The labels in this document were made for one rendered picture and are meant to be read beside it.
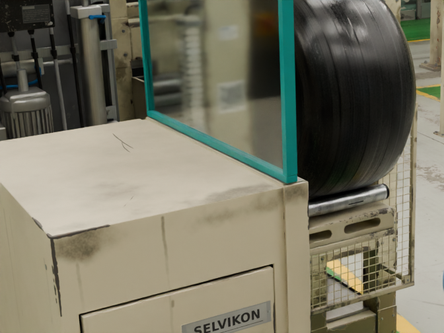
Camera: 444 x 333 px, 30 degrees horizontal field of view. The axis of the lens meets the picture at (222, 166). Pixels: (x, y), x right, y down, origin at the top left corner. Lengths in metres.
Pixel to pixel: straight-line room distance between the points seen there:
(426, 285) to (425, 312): 0.27
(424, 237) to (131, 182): 3.26
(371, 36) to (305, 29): 0.17
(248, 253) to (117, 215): 0.21
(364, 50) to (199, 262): 0.98
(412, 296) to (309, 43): 1.99
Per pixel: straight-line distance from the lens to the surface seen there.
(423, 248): 4.31
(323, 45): 2.01
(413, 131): 2.98
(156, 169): 1.35
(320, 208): 2.20
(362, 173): 2.16
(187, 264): 1.19
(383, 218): 2.31
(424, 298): 3.79
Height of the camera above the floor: 1.66
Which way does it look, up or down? 17 degrees down
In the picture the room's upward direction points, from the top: 3 degrees counter-clockwise
